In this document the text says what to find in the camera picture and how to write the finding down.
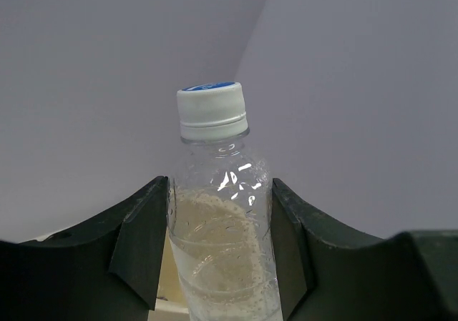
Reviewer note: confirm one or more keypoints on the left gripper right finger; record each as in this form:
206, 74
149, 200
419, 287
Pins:
328, 270

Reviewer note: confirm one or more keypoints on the beige plastic bin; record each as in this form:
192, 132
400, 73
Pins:
171, 299

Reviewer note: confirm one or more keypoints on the clear unlabeled bottle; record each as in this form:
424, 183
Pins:
213, 127

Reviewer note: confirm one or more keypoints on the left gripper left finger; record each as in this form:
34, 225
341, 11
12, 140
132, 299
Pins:
104, 268

